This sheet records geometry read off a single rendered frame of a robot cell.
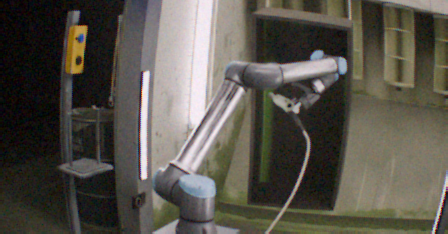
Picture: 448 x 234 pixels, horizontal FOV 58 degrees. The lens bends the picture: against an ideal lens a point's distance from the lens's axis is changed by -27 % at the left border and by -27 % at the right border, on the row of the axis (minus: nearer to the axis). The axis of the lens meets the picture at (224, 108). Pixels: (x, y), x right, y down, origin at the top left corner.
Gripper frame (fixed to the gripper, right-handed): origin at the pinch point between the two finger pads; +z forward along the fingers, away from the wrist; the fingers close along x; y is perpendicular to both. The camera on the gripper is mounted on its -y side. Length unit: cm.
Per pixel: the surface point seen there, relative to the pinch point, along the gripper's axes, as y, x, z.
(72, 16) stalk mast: -117, -20, 61
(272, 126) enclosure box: 18, 53, 9
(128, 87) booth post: -61, 17, 61
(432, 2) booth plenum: 29, 49, -174
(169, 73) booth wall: -49, 45, 39
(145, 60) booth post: -66, 18, 44
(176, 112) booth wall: -26, 56, 51
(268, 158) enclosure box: 35, 58, 23
